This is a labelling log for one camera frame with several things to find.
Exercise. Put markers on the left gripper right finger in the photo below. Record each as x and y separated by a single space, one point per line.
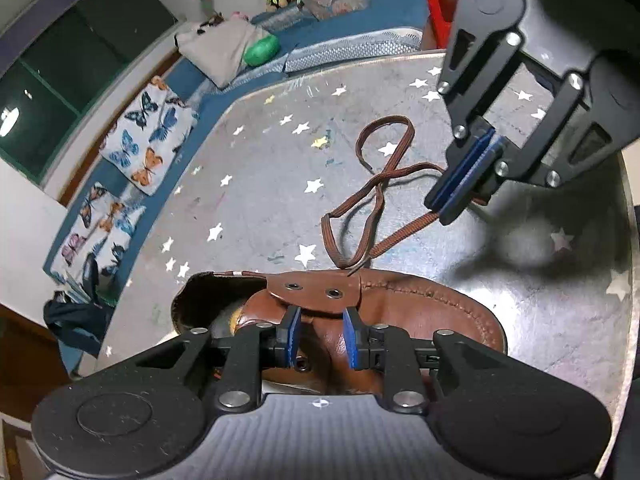
389 350

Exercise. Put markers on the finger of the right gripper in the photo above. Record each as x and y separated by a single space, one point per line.
465 192
465 156

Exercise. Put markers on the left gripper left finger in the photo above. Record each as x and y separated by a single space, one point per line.
251 350

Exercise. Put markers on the brown leather shoe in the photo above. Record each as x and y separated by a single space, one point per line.
417 305

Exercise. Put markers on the brown shoelace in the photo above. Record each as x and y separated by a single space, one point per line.
367 249

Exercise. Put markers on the blue sofa bench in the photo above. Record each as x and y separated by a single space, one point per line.
386 27

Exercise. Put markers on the dark blue bag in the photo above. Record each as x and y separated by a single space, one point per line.
80 325

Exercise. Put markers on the butterfly print pillow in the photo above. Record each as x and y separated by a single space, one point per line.
103 227
147 136

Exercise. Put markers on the green round cushion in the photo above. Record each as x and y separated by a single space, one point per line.
262 51

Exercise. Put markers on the grey plain pillow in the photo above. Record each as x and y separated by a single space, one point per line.
217 50

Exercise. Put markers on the dark window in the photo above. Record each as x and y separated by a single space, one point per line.
56 60

